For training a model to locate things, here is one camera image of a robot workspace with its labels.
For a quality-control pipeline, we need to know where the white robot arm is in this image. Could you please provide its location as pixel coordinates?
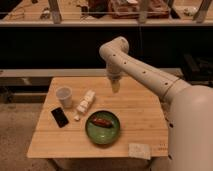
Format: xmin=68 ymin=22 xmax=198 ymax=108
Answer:
xmin=99 ymin=37 xmax=213 ymax=171

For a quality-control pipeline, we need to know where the white block stack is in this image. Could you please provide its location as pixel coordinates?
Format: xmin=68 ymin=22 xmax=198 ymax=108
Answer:
xmin=76 ymin=90 xmax=96 ymax=114

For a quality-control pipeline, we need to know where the brown sausage in bowl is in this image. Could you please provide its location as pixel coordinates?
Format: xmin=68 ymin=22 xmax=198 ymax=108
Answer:
xmin=91 ymin=117 xmax=113 ymax=128

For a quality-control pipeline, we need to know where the wooden table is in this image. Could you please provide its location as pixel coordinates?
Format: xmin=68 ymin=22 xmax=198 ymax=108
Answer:
xmin=27 ymin=77 xmax=168 ymax=159

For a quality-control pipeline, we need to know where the translucent plastic cup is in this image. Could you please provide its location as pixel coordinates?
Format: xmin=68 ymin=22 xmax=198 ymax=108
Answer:
xmin=56 ymin=87 xmax=72 ymax=108

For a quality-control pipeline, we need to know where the green bowl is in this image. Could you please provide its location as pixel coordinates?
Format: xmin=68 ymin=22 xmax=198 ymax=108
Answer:
xmin=85 ymin=110 xmax=120 ymax=145

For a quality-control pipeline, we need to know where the black smartphone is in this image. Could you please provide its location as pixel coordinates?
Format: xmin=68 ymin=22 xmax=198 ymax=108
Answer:
xmin=51 ymin=107 xmax=69 ymax=128

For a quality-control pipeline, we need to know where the beige sponge cloth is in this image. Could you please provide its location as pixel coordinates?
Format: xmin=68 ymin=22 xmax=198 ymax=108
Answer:
xmin=128 ymin=143 xmax=151 ymax=160

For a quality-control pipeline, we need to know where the red brown tray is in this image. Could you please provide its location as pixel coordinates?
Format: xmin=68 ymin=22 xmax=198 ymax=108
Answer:
xmin=108 ymin=0 xmax=170 ymax=19

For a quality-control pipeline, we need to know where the wooden shelf bench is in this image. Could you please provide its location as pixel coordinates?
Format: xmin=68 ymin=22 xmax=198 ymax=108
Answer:
xmin=0 ymin=0 xmax=213 ymax=27

